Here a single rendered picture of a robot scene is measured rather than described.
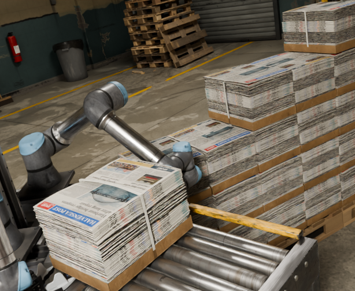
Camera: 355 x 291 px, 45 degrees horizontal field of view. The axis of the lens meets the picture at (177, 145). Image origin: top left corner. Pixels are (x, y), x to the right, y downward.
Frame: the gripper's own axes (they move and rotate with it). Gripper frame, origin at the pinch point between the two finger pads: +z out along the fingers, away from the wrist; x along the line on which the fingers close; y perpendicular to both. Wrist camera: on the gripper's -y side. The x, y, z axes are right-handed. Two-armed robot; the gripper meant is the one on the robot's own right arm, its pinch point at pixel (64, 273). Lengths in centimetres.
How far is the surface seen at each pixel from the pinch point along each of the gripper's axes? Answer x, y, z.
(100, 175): 0.4, 23.5, 23.1
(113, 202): -18.8, 23.7, 11.6
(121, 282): -23.6, 3.2, 3.6
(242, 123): 4, 7, 115
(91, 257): -18.2, 12.1, 0.2
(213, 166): 6, -5, 89
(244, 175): 0, -16, 104
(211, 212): -26, 3, 45
